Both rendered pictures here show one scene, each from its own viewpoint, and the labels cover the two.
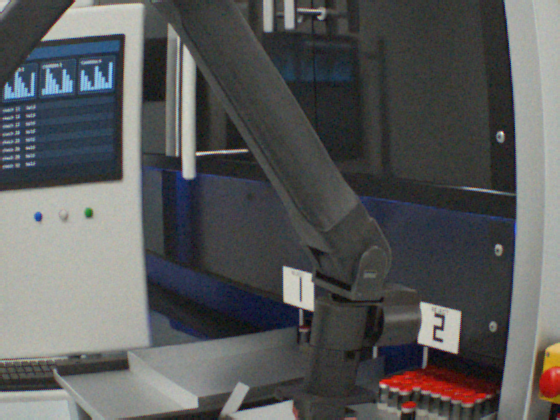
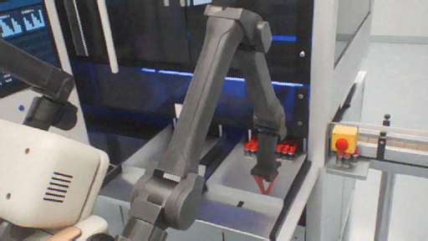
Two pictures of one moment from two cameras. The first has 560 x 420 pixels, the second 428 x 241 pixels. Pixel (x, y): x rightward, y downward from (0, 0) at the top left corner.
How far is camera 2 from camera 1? 69 cm
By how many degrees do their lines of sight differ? 35
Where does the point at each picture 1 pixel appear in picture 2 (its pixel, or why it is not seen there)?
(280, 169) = (265, 101)
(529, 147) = (319, 58)
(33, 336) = not seen: hidden behind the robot
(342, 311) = (273, 138)
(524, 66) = (321, 25)
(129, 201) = not seen: hidden behind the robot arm
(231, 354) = (155, 145)
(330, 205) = (274, 106)
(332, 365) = (272, 157)
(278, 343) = (167, 132)
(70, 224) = not seen: hidden behind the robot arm
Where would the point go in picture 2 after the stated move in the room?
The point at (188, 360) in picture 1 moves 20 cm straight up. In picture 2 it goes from (142, 155) to (134, 108)
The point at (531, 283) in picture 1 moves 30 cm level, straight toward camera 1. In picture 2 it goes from (320, 108) to (374, 153)
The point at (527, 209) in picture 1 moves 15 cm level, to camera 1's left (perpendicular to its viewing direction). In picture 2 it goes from (317, 81) to (279, 94)
